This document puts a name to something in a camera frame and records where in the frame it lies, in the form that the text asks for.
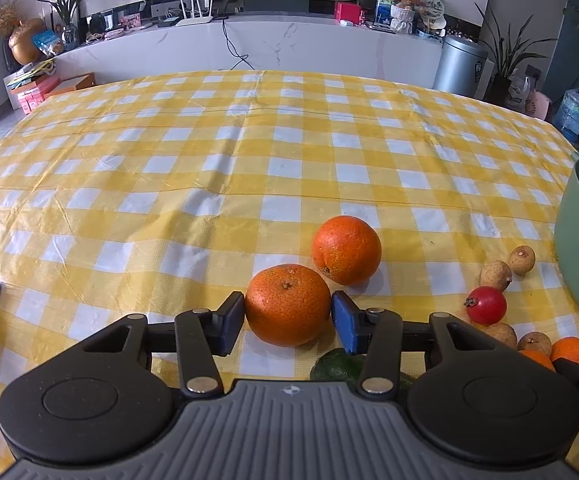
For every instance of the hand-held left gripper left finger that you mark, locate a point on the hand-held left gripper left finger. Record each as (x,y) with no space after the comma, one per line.
(232,324)

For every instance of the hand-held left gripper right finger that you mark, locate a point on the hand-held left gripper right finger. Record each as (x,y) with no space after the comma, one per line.
(345,327)

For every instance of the small tangerine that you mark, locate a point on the small tangerine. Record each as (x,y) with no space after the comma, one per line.
(537,359)
(569,351)

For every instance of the green cucumber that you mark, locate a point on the green cucumber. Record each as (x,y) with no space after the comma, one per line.
(334,367)

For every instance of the large orange with stem dimple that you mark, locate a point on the large orange with stem dimple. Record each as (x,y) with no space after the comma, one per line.
(287,305)

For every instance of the red cherry tomato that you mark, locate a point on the red cherry tomato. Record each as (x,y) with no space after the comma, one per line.
(487,305)

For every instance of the brown longan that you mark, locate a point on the brown longan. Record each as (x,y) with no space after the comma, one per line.
(534,342)
(522,259)
(495,275)
(502,334)

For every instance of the yellow checkered tablecloth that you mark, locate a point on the yellow checkered tablecloth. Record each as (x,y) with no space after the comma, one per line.
(219,160)

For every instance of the blue water bottle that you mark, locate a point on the blue water bottle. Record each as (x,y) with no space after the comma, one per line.
(572,107)

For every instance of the pink round appliance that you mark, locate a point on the pink round appliance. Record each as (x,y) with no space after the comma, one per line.
(538,105)

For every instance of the white marble media console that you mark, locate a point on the white marble media console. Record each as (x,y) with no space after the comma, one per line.
(294,45)

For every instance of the flat orange box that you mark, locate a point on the flat orange box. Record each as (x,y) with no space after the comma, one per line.
(74,83)

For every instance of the silver trash can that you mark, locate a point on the silver trash can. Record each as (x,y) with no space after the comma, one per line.
(459,62)

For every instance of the white plastic bag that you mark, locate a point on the white plastic bag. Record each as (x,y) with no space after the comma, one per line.
(516,92)

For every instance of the stack of pink boxes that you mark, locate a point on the stack of pink boxes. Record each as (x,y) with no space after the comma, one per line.
(32,92)

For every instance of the tall leafy potted plant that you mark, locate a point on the tall leafy potted plant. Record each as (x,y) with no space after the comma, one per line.
(507,65)

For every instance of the white router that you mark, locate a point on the white router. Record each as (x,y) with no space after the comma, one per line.
(194,15)

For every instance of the red box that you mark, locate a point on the red box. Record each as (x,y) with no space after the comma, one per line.
(347,11)

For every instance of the blue picture card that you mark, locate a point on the blue picture card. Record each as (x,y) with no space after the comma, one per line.
(384,7)

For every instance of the teddy bear in basket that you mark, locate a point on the teddy bear in basket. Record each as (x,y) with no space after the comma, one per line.
(402,7)

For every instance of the round painted fan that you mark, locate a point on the round painted fan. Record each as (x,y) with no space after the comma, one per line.
(430,7)

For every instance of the blue snack bag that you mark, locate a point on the blue snack bag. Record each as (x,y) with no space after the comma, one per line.
(48,42)

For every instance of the golden gourd ornament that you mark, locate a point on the golden gourd ornament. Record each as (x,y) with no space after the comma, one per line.
(25,42)

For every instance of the potted plant in glass vase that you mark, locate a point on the potted plant in glass vase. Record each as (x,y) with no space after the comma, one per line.
(69,15)

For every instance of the dried flower bunch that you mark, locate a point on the dried flower bunch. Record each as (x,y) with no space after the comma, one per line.
(3,17)

